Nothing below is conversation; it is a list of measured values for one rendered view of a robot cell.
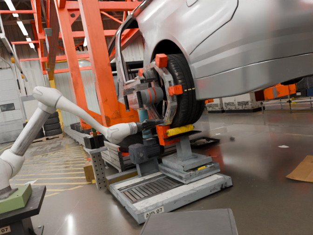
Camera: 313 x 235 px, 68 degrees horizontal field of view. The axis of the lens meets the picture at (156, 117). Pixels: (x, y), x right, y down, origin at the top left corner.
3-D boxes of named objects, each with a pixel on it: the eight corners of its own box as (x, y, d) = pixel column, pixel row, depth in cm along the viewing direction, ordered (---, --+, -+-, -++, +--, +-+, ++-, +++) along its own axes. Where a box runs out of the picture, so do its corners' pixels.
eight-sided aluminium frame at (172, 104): (181, 124, 185) (169, 55, 181) (174, 126, 183) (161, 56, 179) (153, 123, 235) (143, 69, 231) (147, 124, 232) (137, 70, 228)
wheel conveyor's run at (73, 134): (115, 139, 601) (112, 124, 598) (81, 148, 565) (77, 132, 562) (81, 129, 1219) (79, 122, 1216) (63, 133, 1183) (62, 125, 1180)
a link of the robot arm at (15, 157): (-18, 175, 162) (-2, 168, 184) (4, 187, 164) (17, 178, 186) (44, 82, 167) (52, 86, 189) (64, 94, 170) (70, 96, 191)
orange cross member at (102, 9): (193, 20, 509) (190, 2, 506) (70, 24, 401) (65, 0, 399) (190, 22, 519) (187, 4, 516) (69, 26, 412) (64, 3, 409)
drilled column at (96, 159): (108, 187, 244) (99, 148, 241) (98, 190, 240) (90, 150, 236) (105, 185, 253) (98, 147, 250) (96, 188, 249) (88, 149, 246)
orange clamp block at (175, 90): (177, 94, 184) (183, 93, 176) (168, 96, 181) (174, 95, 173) (175, 86, 184) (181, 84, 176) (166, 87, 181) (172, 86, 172)
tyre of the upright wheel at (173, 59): (161, 67, 250) (176, 127, 247) (140, 70, 241) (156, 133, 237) (194, 40, 190) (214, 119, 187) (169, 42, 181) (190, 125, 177)
